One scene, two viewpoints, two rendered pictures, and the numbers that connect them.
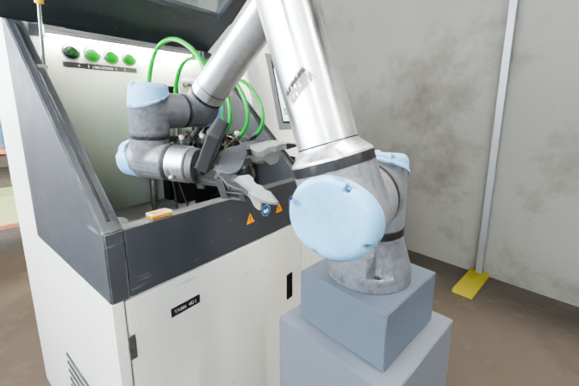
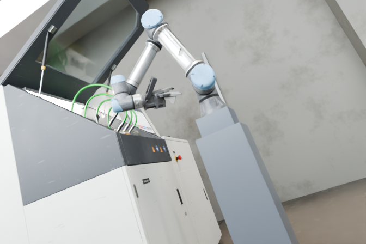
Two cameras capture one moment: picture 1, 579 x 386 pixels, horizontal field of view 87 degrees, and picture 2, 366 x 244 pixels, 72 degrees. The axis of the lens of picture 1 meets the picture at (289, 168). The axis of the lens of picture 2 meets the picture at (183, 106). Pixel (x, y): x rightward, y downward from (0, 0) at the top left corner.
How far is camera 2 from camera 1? 1.00 m
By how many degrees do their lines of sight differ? 38
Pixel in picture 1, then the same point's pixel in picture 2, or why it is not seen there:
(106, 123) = not seen: hidden behind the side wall
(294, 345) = (205, 144)
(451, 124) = not seen: hidden behind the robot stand
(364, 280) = (216, 107)
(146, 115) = (122, 84)
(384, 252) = (217, 98)
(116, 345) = (130, 186)
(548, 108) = (246, 107)
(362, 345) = (225, 122)
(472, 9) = not seen: hidden behind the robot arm
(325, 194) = (199, 67)
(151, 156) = (127, 98)
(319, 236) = (202, 79)
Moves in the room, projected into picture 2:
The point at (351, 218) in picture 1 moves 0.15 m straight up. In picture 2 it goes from (207, 70) to (196, 44)
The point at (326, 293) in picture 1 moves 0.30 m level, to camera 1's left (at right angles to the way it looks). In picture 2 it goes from (207, 119) to (152, 133)
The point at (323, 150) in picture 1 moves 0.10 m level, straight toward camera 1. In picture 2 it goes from (193, 62) to (200, 51)
